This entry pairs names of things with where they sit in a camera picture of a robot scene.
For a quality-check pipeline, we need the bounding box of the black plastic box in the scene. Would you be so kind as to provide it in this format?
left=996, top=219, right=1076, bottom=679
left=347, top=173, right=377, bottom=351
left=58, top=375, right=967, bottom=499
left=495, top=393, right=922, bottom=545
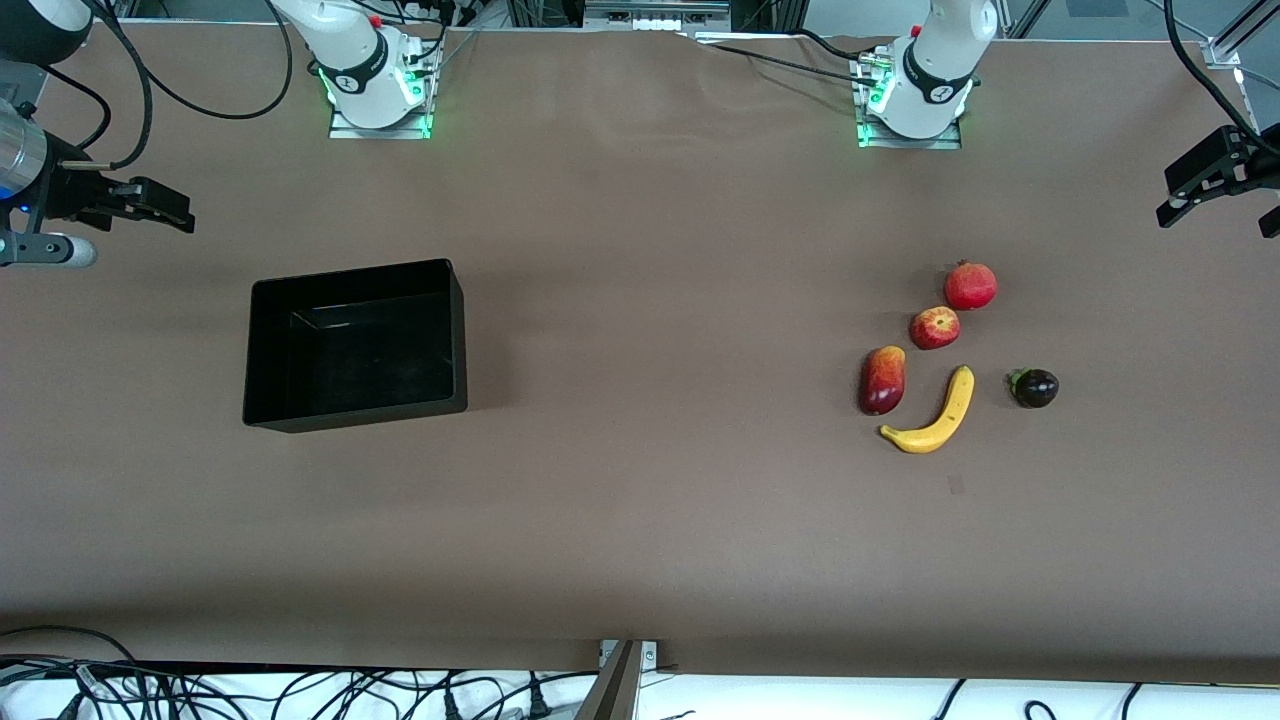
left=242, top=258, right=469, bottom=434

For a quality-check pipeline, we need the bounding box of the red yellow apple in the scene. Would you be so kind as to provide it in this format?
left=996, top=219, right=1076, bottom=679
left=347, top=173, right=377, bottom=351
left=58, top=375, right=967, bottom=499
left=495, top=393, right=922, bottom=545
left=908, top=306, right=962, bottom=351

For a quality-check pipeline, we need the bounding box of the yellow banana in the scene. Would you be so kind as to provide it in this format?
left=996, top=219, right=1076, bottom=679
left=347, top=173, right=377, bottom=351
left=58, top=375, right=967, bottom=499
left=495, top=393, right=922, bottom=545
left=879, top=365, right=976, bottom=455

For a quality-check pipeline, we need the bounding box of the red pomegranate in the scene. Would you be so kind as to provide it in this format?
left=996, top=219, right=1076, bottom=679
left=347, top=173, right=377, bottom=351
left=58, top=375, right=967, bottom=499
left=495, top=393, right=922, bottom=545
left=943, top=260, right=999, bottom=312

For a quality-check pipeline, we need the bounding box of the dark purple eggplant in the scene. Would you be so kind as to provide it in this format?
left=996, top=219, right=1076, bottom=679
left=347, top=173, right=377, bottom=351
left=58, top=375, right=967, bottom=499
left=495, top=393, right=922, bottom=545
left=1007, top=367, right=1061, bottom=410

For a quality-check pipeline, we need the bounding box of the red mango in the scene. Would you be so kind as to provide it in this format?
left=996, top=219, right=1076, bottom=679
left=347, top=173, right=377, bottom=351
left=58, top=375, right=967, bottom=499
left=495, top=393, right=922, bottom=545
left=858, top=345, right=908, bottom=417

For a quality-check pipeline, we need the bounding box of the grey power strip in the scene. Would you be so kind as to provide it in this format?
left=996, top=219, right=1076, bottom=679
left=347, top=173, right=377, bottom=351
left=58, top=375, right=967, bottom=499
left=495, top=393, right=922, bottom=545
left=584, top=0, right=733, bottom=33

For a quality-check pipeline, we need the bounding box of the paper table cover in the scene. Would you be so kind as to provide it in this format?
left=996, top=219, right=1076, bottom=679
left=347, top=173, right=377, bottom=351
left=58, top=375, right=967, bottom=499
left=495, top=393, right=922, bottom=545
left=0, top=22, right=1280, bottom=683

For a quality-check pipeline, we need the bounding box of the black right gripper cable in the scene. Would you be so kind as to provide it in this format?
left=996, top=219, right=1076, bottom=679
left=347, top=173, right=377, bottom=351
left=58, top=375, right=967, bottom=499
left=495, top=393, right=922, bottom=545
left=92, top=0, right=154, bottom=171

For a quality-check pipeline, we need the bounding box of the black looping right arm cable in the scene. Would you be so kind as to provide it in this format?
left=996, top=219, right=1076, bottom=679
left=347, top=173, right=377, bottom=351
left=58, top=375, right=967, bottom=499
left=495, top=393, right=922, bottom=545
left=125, top=0, right=294, bottom=122

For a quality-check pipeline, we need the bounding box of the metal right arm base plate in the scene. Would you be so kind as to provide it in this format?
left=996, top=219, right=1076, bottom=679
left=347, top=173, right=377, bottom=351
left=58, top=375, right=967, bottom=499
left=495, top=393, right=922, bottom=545
left=327, top=40, right=435, bottom=141

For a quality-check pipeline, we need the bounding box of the black cable across table edge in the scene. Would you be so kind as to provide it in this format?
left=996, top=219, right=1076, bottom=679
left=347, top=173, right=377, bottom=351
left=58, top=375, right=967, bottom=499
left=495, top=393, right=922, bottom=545
left=690, top=28, right=881, bottom=89

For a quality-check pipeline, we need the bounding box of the grey camera mount bar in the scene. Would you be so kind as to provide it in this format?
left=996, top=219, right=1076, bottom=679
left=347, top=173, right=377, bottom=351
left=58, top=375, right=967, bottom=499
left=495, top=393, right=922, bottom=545
left=572, top=638, right=661, bottom=720

